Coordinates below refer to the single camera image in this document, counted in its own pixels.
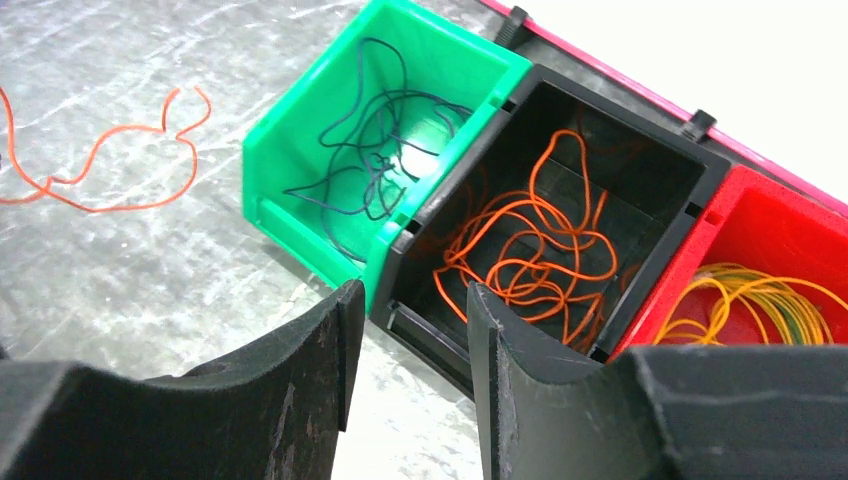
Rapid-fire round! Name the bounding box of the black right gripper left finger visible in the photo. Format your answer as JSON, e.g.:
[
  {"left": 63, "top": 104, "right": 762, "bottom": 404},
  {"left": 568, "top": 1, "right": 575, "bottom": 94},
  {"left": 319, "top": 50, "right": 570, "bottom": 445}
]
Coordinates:
[{"left": 1, "top": 280, "right": 365, "bottom": 479}]

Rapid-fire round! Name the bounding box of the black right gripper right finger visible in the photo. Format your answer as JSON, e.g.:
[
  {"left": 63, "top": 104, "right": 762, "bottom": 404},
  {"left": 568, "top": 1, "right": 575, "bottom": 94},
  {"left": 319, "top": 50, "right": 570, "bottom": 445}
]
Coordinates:
[{"left": 467, "top": 284, "right": 847, "bottom": 479}]

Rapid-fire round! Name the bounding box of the yellow cable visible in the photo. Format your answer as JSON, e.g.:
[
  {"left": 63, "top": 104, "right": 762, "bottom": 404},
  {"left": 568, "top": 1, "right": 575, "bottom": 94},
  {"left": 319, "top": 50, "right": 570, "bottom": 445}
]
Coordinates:
[{"left": 652, "top": 262, "right": 848, "bottom": 347}]

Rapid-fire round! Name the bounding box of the orange cable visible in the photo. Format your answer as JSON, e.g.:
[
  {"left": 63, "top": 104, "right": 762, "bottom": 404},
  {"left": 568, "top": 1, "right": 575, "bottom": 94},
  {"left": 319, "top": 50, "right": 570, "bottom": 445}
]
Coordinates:
[
  {"left": 0, "top": 84, "right": 213, "bottom": 214},
  {"left": 433, "top": 129, "right": 621, "bottom": 352}
]

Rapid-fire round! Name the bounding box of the red plastic bin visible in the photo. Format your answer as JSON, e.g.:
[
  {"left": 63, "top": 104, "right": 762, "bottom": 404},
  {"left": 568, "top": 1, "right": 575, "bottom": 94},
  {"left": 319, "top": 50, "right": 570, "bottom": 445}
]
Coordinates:
[{"left": 613, "top": 166, "right": 847, "bottom": 354}]

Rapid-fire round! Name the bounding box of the black plastic bin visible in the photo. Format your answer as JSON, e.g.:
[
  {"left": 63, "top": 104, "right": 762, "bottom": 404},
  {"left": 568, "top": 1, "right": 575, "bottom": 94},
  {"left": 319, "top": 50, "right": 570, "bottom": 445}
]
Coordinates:
[{"left": 369, "top": 65, "right": 731, "bottom": 395}]

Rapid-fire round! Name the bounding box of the green plastic bin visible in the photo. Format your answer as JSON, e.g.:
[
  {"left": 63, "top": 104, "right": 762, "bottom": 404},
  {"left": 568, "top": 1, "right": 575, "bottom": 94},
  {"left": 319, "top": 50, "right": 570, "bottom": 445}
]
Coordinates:
[{"left": 243, "top": 1, "right": 531, "bottom": 302}]

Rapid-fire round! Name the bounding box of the purple cable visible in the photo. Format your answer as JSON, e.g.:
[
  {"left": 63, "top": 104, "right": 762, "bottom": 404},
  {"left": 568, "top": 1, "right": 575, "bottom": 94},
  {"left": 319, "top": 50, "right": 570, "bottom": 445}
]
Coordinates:
[{"left": 283, "top": 37, "right": 475, "bottom": 263}]

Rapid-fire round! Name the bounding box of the black whiteboard stand foot right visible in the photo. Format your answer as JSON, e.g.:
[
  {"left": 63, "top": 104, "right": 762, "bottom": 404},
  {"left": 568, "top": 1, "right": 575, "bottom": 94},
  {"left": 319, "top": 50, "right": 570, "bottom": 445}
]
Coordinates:
[{"left": 679, "top": 109, "right": 717, "bottom": 144}]

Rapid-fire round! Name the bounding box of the black whiteboard stand foot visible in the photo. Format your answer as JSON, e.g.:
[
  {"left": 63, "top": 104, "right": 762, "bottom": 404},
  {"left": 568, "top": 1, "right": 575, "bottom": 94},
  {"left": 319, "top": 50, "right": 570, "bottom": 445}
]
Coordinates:
[
  {"left": 679, "top": 109, "right": 717, "bottom": 144},
  {"left": 494, "top": 6, "right": 532, "bottom": 51}
]

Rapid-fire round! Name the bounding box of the pink framed whiteboard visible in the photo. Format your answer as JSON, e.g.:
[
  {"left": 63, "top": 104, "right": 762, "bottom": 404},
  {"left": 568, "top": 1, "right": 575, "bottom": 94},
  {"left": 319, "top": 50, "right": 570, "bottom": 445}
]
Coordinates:
[{"left": 476, "top": 0, "right": 848, "bottom": 220}]

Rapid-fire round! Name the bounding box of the black whiteboard stand foot left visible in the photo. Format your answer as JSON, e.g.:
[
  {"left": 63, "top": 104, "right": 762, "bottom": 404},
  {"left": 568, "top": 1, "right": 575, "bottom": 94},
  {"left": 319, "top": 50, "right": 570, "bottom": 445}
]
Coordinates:
[{"left": 494, "top": 6, "right": 532, "bottom": 51}]

